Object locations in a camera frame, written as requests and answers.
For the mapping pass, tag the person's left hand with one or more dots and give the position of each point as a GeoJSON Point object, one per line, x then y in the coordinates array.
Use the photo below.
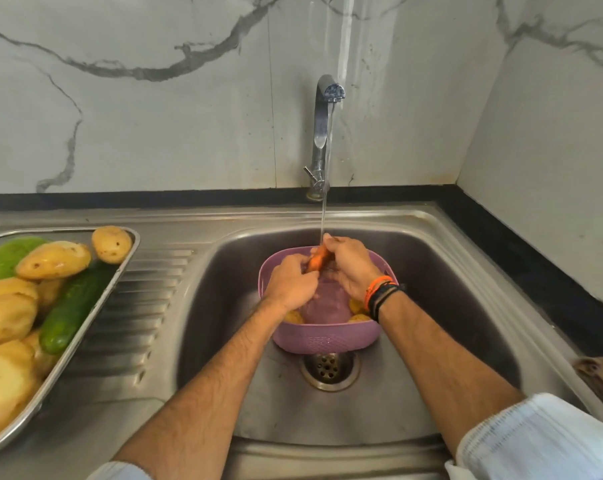
{"type": "Point", "coordinates": [287, 285]}

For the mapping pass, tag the person's right hand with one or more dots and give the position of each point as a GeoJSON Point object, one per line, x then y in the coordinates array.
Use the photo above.
{"type": "Point", "coordinates": [357, 267]}

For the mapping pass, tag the person's right fingers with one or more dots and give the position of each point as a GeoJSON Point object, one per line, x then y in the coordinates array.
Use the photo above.
{"type": "Point", "coordinates": [337, 249]}

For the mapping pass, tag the person's left fingers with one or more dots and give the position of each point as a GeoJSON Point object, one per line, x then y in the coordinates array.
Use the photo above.
{"type": "Point", "coordinates": [309, 280]}

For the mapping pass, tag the orange carrot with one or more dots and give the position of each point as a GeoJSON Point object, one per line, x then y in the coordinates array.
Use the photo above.
{"type": "Point", "coordinates": [317, 258]}

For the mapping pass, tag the person's right forearm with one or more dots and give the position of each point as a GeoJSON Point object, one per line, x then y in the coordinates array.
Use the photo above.
{"type": "Point", "coordinates": [441, 364]}

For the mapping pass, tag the person's left forearm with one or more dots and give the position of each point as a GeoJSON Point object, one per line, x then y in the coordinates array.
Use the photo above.
{"type": "Point", "coordinates": [216, 384]}

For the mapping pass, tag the small yellow potato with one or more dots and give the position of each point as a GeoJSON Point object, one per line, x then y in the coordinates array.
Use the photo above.
{"type": "Point", "coordinates": [359, 318]}
{"type": "Point", "coordinates": [294, 317]}

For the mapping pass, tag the orange wristband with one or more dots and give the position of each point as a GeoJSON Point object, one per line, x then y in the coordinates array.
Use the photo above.
{"type": "Point", "coordinates": [377, 285]}

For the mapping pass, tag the water stream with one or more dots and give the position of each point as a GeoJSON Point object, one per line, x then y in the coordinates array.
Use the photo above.
{"type": "Point", "coordinates": [325, 194]}

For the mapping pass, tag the pink plastic colander basket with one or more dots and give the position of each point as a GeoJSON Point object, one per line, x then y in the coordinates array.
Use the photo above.
{"type": "Point", "coordinates": [326, 339]}

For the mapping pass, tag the black wristbands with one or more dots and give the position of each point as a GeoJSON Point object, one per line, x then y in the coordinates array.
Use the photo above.
{"type": "Point", "coordinates": [385, 296]}

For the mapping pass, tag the round metal drain strainer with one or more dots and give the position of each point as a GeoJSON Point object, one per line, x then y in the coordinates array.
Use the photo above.
{"type": "Point", "coordinates": [330, 369]}

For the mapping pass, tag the stainless steel sink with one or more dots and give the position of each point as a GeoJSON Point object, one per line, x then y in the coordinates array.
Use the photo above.
{"type": "Point", "coordinates": [431, 274]}

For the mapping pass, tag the chrome sink faucet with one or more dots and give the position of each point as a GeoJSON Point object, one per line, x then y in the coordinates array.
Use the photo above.
{"type": "Point", "coordinates": [322, 139]}

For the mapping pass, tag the stainless steel tray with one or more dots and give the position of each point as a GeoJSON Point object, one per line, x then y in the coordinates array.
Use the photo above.
{"type": "Point", "coordinates": [109, 304]}

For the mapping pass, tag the dark green cucumber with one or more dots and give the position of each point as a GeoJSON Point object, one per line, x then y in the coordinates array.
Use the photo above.
{"type": "Point", "coordinates": [71, 307]}

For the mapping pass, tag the white left shirt sleeve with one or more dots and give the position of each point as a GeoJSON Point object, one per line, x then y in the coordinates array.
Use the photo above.
{"type": "Point", "coordinates": [119, 471]}

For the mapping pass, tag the white shirt sleeve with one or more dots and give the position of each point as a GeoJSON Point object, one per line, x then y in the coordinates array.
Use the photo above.
{"type": "Point", "coordinates": [119, 471]}
{"type": "Point", "coordinates": [536, 439]}

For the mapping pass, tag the white right shirt sleeve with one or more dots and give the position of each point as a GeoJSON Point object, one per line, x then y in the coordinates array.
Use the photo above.
{"type": "Point", "coordinates": [536, 439]}

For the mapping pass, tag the pile of yellow potatoes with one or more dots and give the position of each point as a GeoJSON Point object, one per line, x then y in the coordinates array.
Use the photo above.
{"type": "Point", "coordinates": [9, 314]}

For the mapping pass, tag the light green gourd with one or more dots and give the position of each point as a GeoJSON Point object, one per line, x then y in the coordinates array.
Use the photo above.
{"type": "Point", "coordinates": [4, 257]}

